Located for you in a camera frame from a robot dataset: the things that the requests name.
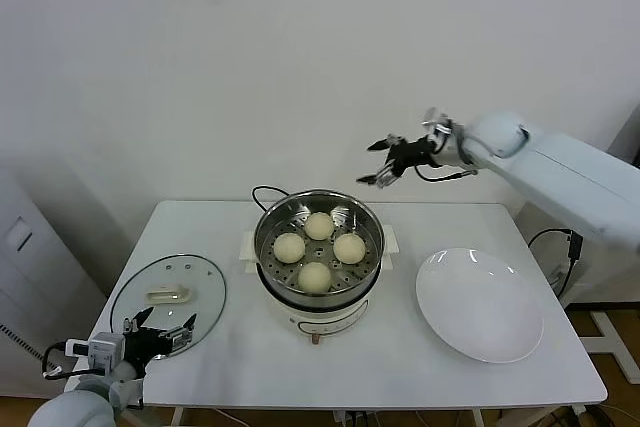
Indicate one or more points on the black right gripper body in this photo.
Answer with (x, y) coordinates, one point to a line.
(415, 154)

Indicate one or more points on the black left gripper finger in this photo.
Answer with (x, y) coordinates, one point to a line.
(182, 334)
(136, 322)

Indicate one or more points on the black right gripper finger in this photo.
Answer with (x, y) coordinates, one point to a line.
(387, 142)
(384, 176)

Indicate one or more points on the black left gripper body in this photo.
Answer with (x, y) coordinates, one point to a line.
(147, 346)

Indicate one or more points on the white steamed baozi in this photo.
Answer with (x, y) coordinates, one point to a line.
(289, 248)
(319, 226)
(349, 248)
(315, 277)

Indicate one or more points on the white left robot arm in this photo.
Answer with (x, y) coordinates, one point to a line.
(75, 409)

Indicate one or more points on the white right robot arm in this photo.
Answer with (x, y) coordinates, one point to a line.
(575, 177)

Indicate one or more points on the stainless steel steamer basket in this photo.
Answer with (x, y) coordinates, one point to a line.
(280, 274)

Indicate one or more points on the white table leg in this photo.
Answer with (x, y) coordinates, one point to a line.
(477, 418)
(176, 418)

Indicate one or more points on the white cabinet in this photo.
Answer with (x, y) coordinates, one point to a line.
(40, 272)

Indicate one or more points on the black white striped strip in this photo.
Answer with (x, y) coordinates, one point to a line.
(22, 344)

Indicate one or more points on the cream electric cooker base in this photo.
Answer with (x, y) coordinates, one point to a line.
(320, 319)

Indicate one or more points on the white round plate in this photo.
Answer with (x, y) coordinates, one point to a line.
(480, 304)

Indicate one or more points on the white side desk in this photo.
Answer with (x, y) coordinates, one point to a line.
(542, 267)

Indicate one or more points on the grey monitor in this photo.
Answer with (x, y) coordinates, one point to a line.
(627, 127)

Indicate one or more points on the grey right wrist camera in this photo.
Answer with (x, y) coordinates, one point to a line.
(436, 127)

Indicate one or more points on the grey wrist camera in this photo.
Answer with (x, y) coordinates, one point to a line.
(102, 351)
(436, 127)

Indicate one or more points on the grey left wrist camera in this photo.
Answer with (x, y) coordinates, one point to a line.
(102, 351)

